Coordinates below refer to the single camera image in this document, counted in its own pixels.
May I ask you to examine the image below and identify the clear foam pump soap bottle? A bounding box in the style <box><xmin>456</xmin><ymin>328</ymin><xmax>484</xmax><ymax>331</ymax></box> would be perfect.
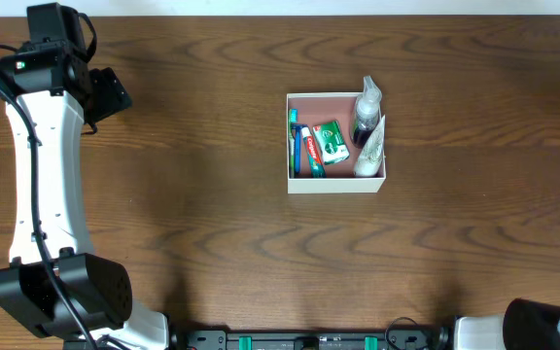
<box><xmin>350</xmin><ymin>76</ymin><xmax>383</xmax><ymax>149</ymax></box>

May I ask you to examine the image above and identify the white leaf-print lotion tube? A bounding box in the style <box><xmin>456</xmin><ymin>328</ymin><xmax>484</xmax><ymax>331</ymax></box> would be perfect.
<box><xmin>354</xmin><ymin>116</ymin><xmax>385</xmax><ymax>178</ymax></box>

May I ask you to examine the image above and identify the green white toothbrush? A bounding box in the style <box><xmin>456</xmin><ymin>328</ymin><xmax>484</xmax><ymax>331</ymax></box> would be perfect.
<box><xmin>288</xmin><ymin>109</ymin><xmax>298</xmax><ymax>178</ymax></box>

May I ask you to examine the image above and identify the blue disposable razor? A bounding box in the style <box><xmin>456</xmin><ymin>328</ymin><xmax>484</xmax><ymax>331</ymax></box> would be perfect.
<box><xmin>291</xmin><ymin>123</ymin><xmax>304</xmax><ymax>177</ymax></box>

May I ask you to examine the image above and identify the green soap bar packet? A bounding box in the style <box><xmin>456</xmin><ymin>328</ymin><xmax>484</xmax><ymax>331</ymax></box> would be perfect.
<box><xmin>312</xmin><ymin>121</ymin><xmax>350</xmax><ymax>165</ymax></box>

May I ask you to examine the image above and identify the red green toothpaste tube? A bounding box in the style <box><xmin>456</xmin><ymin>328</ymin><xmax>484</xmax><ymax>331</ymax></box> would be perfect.
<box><xmin>301</xmin><ymin>126</ymin><xmax>326</xmax><ymax>178</ymax></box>

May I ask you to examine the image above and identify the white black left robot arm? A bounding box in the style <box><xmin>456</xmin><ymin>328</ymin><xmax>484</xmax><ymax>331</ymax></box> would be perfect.
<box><xmin>0</xmin><ymin>3</ymin><xmax>170</xmax><ymax>349</ymax></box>

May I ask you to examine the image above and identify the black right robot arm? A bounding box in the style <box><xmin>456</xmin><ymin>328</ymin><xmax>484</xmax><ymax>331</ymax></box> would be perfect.
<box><xmin>437</xmin><ymin>298</ymin><xmax>560</xmax><ymax>350</ymax></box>

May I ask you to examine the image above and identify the white box pink interior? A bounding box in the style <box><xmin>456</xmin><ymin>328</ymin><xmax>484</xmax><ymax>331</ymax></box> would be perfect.
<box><xmin>285</xmin><ymin>92</ymin><xmax>387</xmax><ymax>193</ymax></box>

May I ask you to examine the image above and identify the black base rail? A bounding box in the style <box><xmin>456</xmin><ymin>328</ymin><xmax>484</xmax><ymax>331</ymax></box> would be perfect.
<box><xmin>63</xmin><ymin>328</ymin><xmax>456</xmax><ymax>350</ymax></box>

